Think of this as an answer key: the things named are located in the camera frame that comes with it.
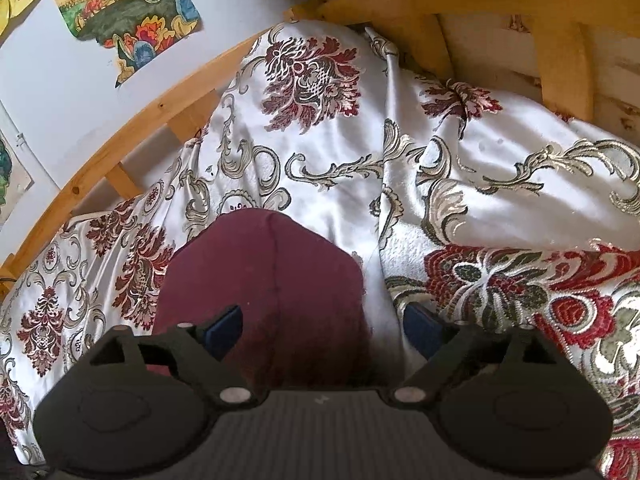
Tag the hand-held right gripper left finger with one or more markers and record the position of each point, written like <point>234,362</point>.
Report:
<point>225,329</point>

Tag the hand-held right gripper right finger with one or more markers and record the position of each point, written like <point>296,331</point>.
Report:
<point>421,331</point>

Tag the maroon long-sleeve sweater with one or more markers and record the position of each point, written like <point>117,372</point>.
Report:
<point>280,270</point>

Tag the floral satin bedspread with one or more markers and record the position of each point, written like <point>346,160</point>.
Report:
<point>450,185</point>

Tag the wooden bed frame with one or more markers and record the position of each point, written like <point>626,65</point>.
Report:
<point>150,110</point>

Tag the cartoon girl wall poster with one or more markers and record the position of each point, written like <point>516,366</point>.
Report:
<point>7,175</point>

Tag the landscape wall poster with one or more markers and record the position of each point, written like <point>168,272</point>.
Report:
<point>130,10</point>

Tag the yellow wall poster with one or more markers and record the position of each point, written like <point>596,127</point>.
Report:
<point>17,0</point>

